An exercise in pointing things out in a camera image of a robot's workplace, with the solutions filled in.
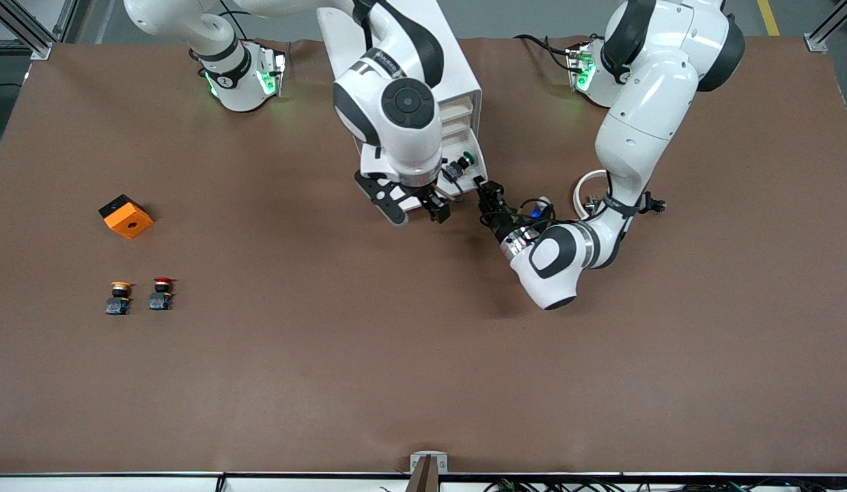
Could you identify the brown table cover mat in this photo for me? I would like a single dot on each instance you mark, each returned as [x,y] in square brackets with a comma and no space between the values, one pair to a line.
[423,342]

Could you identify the white table edge rail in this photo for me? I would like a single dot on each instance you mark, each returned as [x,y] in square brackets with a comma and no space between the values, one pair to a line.
[123,485]

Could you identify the grey camera bracket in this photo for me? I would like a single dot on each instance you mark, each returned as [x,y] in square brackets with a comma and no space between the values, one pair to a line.
[415,459]

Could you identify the green push button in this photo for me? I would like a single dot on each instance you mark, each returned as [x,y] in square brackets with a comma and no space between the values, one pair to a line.
[453,170]

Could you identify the aluminium frame profile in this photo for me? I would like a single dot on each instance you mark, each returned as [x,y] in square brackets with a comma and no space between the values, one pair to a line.
[816,44]
[44,49]

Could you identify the orange box with hole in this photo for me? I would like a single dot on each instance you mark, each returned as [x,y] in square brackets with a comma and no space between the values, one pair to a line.
[128,222]

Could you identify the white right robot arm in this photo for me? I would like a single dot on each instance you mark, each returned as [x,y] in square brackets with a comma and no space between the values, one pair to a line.
[403,130]

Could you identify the yellow push button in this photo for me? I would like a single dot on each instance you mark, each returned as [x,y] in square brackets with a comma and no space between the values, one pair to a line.
[117,301]

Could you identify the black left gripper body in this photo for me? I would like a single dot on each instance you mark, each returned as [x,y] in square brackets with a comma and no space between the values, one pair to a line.
[500,220]

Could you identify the red push button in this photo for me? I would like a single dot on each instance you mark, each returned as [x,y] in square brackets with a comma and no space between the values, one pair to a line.
[160,297]

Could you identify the black small switch component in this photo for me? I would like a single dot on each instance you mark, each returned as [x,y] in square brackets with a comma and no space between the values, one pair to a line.
[659,203]

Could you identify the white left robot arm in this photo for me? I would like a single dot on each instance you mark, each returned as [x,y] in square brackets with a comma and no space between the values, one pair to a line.
[642,116]

